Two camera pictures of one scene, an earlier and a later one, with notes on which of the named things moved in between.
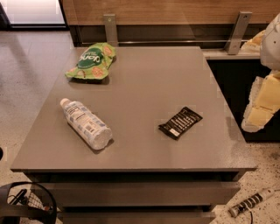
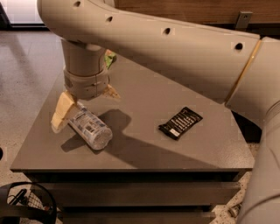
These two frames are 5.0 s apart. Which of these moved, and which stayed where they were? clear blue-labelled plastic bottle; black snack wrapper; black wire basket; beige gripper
Moved: beige gripper
Stayed: black wire basket; clear blue-labelled plastic bottle; black snack wrapper
